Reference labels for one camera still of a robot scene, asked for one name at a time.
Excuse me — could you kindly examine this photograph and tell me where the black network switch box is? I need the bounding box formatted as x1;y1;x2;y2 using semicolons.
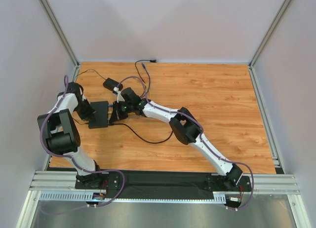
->
88;101;109;129

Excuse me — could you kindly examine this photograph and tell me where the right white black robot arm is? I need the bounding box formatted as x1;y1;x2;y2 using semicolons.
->
110;87;243;187

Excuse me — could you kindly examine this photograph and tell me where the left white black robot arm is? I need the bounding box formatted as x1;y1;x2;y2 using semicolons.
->
37;82;102;189

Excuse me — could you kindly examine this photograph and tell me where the black power adapter brick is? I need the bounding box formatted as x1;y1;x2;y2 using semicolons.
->
103;78;119;91

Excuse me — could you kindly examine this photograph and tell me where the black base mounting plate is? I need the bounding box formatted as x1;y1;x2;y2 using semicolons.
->
75;170;251;192

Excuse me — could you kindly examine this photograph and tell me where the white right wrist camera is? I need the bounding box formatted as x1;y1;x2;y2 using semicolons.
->
113;87;125;102

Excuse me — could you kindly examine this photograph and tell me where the black ethernet cable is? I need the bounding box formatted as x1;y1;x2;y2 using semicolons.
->
110;123;173;145

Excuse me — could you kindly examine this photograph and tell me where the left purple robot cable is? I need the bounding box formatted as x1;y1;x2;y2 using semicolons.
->
39;75;125;215

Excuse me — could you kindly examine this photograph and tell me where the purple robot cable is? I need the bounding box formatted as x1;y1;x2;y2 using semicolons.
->
116;76;255;212
39;75;125;215

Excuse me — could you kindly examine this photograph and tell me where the black power cord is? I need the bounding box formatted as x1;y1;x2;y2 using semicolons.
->
74;59;158;125

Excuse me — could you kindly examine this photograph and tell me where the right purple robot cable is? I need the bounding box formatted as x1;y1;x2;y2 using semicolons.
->
116;76;255;212

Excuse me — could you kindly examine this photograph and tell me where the grey slotted cable duct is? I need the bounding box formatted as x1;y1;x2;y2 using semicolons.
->
39;191;241;204

